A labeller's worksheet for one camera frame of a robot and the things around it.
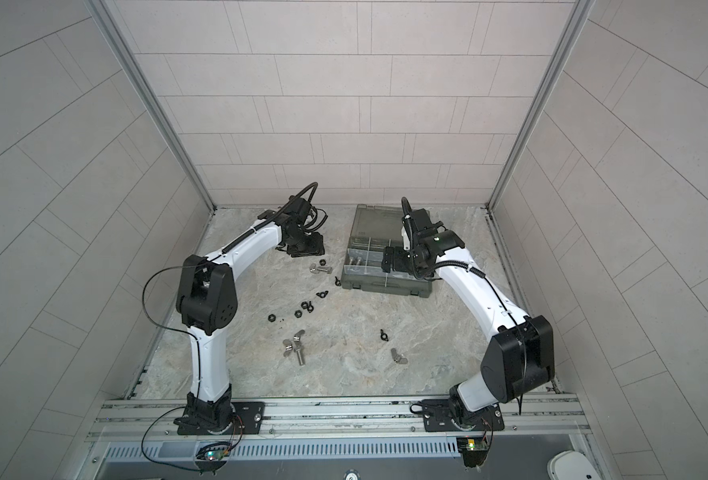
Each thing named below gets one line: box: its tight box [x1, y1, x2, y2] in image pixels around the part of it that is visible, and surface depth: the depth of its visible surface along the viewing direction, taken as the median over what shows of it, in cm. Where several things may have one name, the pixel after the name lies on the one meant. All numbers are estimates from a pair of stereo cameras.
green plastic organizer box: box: [341, 204, 432, 298], surface depth 101 cm
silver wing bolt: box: [283, 329, 305, 366], surface depth 84 cm
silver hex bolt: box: [310, 263, 333, 275], surface depth 100 cm
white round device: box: [546, 450, 601, 480], surface depth 65 cm
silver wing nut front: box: [390, 348, 409, 364], surface depth 82 cm
